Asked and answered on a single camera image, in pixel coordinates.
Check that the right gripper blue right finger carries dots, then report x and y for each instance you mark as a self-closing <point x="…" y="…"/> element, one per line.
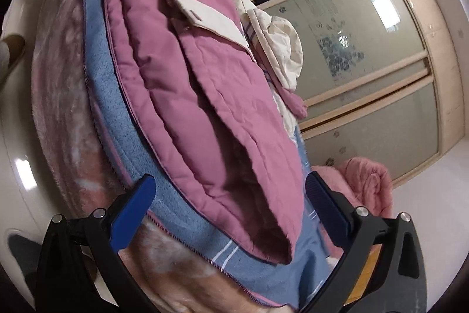
<point x="398" y="281"/>

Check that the blue plaid bed blanket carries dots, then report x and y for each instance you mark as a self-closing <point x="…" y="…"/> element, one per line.
<point x="274" y="285"/>

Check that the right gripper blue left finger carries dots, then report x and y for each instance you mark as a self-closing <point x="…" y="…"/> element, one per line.
<point x="64" y="282"/>

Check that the wardrobe with frosted sliding doors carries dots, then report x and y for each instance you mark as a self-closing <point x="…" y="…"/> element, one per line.
<point x="381" y="79"/>

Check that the pink and white hooded jacket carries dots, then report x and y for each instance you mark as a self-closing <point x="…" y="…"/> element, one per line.
<point x="205" y="108"/>

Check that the pink floral bed sheet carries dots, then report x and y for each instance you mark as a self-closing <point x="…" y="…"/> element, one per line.
<point x="174" y="277"/>

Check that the rolled pink quilt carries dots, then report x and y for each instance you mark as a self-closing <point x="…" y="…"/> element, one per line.
<point x="363" y="182"/>

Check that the yellow red cardboard box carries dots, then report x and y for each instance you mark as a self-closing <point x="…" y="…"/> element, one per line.
<point x="365" y="275"/>

